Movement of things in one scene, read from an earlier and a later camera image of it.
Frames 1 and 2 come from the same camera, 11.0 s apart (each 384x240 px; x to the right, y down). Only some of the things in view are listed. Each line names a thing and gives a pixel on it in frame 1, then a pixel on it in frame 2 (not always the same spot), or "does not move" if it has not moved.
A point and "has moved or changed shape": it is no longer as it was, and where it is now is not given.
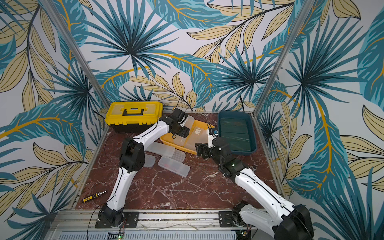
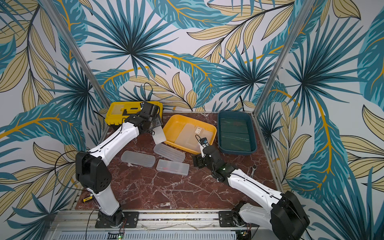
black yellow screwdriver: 94,196 does not move
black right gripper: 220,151 -> 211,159
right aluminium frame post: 290,38 does not move
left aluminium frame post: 78,52 does not move
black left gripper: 185,133 -> 159,120
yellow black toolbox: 133,117 does not move
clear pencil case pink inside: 174,166 does not move
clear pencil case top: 157,148 has moved or changed shape
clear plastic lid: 180,141 has moved or changed shape
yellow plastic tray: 198,134 does not move
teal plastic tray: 238,127 does not move
